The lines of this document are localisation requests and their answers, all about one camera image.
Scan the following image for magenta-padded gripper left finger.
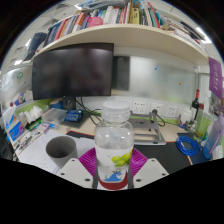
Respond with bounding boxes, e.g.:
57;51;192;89
55;147;98;190

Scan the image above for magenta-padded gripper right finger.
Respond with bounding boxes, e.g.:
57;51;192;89
129;148;170;190

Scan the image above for clear plastic drink bottle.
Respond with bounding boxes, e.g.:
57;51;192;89
93;99;136;191

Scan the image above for translucent purple water jug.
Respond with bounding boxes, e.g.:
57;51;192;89
202;114;224;160

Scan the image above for black desk mat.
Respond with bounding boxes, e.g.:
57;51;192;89
66;130;194;175

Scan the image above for grey ribbed cup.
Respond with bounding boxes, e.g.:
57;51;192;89
45;135;79;169

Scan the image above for grey metal laptop stand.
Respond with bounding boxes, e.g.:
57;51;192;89
128;111;167;147

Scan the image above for handwritten white paper sheet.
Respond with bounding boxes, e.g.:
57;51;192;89
18;128;59;174

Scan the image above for small blue box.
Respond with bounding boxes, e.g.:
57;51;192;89
64;109;84;123

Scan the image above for clear plastic box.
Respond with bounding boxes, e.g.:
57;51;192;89
43;108;68;126

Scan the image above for white round jar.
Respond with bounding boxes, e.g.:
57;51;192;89
179;108;194;124

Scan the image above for white tissue pack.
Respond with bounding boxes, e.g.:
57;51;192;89
18;106;44;129

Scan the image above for blue printed booklet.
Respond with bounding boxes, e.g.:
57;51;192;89
6;119;26;143

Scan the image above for dark wine bottle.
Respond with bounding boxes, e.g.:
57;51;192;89
190;88;201;113

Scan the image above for black computer monitor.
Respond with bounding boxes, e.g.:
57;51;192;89
31;42;115;111

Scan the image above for purple hanging pennant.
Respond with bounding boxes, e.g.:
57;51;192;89
208;56;224;100

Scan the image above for wooden shelf with books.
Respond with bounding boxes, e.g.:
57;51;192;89
23;0;214;66

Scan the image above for coiled blue cable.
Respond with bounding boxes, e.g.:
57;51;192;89
175;134;203;157

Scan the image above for white wall socket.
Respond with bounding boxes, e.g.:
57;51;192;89
149;102;165;117
165;104;179;118
132;100;148;115

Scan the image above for black monitor cables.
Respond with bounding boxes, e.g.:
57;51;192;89
74;96;103;126

